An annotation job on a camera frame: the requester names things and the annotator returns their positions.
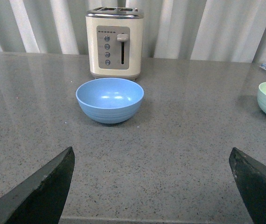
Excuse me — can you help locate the cream two-slot toaster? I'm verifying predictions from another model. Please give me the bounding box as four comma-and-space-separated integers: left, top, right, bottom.
86, 7, 144, 80

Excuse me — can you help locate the blue bowl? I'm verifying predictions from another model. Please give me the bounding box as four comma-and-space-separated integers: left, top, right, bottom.
76, 78, 144, 124

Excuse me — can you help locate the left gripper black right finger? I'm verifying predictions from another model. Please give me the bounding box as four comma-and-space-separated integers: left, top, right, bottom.
229, 147, 266, 224

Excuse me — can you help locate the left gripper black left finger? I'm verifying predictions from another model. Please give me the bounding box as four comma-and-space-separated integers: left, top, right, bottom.
0, 147, 75, 224

